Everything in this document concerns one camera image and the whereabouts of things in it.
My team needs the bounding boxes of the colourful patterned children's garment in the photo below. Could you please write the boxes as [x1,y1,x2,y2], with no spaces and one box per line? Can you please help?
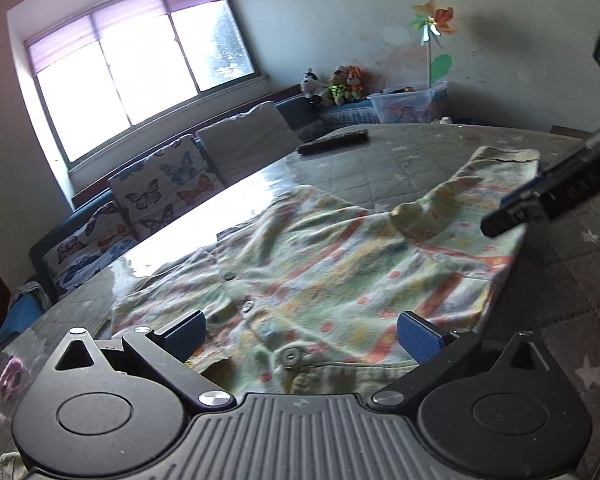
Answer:
[112,146,540,396]

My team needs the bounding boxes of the dark blue sofa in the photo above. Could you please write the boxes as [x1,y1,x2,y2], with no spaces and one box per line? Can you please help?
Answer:
[0,90,382,351]

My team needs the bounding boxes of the small pink object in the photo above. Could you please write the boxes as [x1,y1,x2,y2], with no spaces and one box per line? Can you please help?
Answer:
[0,358,30,399]

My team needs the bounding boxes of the black and white plush toy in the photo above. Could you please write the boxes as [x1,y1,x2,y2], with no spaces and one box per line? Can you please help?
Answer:
[300,68,322,107]

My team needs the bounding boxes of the clear plastic storage box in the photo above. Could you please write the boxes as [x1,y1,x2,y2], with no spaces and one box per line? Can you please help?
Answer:
[368,81,450,124]

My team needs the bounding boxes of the colourful paper pinwheel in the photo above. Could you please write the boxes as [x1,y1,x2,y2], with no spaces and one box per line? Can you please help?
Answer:
[411,0,455,89]

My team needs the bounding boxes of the butterfly print cushion upright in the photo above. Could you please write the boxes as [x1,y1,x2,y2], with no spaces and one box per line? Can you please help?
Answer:
[108,134,225,240]

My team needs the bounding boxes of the white plain cushion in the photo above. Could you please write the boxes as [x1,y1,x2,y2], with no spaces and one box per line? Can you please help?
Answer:
[196,102,301,185]

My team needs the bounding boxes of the green yellow plush toy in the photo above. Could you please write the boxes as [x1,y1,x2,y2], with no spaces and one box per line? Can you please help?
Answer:
[321,65,351,107]

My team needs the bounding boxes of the orange plush toy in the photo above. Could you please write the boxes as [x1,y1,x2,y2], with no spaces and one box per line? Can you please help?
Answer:
[347,65,366,102]

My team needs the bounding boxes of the window with frame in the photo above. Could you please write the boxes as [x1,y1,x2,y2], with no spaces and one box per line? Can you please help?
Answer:
[24,0,260,167]

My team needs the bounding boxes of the blue cloth on sofa arm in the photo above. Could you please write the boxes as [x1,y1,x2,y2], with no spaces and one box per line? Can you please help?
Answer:
[0,281,52,350]

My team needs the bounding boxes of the pile of clothes on sofa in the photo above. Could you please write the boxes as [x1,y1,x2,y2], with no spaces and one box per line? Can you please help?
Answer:
[431,116,454,126]

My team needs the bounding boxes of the grey quilted star tablecloth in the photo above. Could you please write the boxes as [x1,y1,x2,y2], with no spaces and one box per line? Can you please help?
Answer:
[0,126,600,479]

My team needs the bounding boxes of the black remote control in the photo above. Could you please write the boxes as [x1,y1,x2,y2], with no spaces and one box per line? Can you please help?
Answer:
[297,129,370,156]

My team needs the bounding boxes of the butterfly print cushion low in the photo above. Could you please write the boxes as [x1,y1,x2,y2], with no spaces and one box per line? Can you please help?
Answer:
[42,200,137,299]

